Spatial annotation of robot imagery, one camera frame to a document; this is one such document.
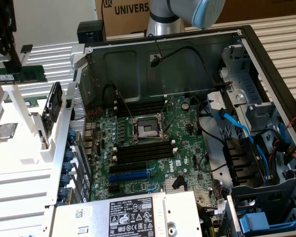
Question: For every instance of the black plastic box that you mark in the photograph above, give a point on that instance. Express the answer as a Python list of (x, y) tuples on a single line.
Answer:
[(91, 30)]

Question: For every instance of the blue card retention clip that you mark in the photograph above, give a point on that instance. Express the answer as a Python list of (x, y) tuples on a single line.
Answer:
[(67, 167), (68, 155), (64, 180), (63, 193), (72, 136)]

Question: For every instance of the black cap on rack post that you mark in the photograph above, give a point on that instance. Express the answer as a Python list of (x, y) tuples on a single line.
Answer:
[(26, 48)]

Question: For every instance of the silver CPU chip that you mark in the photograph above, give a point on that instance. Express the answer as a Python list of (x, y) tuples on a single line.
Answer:
[(6, 130)]

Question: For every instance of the blue-grey disk bay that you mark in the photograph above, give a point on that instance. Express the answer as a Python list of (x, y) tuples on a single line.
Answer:
[(261, 197)]

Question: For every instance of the open grey PC case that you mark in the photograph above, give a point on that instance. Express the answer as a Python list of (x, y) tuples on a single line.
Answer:
[(175, 74)]

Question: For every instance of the green Dell motherboard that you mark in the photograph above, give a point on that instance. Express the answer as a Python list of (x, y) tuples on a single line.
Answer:
[(187, 148)]

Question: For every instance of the CPU socket with metal frame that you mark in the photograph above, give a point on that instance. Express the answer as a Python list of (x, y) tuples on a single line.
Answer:
[(148, 128)]

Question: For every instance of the long black expansion slot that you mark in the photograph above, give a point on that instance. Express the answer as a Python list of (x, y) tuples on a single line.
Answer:
[(127, 168)]

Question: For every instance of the thin metal locking lever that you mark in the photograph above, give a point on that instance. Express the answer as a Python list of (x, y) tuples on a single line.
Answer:
[(167, 105), (124, 106)]

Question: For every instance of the silver power supply with labels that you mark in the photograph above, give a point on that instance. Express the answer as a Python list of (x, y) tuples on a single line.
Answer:
[(101, 217)]

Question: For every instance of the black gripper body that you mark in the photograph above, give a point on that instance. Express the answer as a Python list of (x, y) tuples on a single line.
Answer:
[(1, 24)]

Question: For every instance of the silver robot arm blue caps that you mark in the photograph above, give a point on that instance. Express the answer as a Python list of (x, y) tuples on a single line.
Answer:
[(162, 19)]

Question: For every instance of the short black expansion slot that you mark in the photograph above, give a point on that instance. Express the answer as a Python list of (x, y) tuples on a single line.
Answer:
[(113, 189)]

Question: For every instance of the white parts rack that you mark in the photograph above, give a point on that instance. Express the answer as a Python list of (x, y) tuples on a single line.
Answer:
[(27, 158)]

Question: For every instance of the plain brown cardboard box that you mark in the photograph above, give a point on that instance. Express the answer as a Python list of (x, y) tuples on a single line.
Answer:
[(249, 10)]

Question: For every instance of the black fan shroud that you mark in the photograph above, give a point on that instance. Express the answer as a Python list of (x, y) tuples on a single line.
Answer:
[(241, 160)]

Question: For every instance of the green RAM stick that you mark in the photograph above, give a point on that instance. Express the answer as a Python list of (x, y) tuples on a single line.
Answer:
[(32, 74), (34, 101)]

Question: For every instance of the blue plastic disk bracket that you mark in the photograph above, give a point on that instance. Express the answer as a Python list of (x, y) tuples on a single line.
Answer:
[(254, 222)]

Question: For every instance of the graphics card with metal bracket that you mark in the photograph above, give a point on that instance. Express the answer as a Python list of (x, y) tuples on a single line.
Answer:
[(46, 130)]

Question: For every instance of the black disk drive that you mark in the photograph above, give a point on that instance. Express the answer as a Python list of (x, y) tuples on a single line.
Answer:
[(54, 102)]

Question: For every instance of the blue expansion slot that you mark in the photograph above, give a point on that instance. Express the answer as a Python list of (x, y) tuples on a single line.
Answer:
[(128, 177)]

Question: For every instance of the round coin battery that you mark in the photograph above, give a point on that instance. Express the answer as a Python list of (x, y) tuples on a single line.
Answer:
[(186, 106)]

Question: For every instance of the cardboard box with Universal print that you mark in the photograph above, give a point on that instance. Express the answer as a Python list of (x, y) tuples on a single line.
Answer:
[(123, 22)]

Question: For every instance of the silver finned heat sink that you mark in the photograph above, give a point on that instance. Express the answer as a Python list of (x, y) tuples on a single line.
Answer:
[(173, 184)]

